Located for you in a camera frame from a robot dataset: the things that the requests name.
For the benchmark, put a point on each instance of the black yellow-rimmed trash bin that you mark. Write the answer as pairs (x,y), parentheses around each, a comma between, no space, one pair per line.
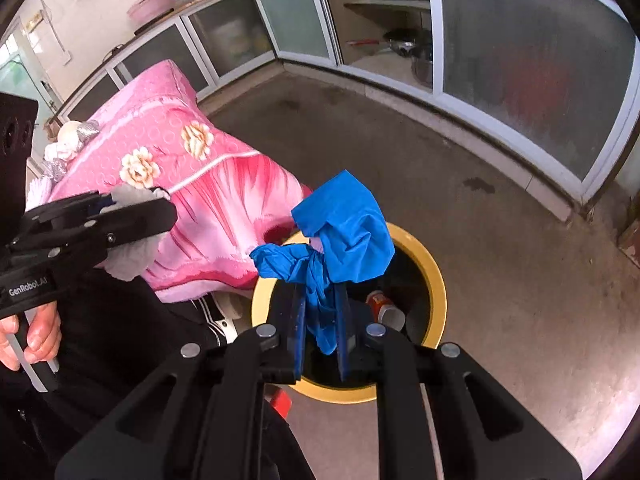
(436,300)

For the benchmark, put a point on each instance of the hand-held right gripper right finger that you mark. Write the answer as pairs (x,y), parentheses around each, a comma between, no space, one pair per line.
(344,332)

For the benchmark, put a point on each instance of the pink floral blanket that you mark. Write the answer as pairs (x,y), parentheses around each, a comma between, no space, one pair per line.
(220,185)

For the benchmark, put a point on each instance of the silver foil wrapper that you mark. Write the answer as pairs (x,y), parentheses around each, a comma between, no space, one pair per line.
(54,170)
(87,130)

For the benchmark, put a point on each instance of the person's left hand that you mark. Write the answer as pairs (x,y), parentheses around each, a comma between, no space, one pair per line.
(42,332)

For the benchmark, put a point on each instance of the brown wooden furniture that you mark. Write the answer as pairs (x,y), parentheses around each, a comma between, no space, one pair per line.
(631,232)

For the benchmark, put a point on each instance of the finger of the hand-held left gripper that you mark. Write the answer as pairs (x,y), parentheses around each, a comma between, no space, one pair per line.
(135,222)
(60,212)

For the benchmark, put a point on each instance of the blue rubber glove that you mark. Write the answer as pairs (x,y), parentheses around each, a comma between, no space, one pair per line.
(345,230)

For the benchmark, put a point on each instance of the pink plastic basin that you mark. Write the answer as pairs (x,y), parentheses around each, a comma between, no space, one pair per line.
(150,5)

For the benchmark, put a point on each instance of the white frame kitchen cabinet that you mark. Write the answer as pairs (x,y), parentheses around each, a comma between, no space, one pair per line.
(360,67)

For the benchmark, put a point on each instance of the white crumpled paper ball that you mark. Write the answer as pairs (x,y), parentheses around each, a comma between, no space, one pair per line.
(65,142)

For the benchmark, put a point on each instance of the white tissue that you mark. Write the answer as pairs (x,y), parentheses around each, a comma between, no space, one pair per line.
(130,262)

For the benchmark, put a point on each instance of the steel cooking pot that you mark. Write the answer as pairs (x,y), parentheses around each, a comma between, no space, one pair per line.
(424,65)

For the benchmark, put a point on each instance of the narrow frosted glass sliding door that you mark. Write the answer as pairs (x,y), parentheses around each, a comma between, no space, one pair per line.
(295,10)
(230,35)
(160,57)

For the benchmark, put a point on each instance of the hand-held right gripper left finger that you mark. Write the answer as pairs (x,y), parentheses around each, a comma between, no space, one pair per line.
(299,335)

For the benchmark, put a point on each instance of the wide frosted glass sliding door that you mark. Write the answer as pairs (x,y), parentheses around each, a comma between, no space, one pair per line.
(525,60)

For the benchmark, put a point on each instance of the red plastic object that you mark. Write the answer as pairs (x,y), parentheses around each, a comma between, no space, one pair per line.
(281,402)

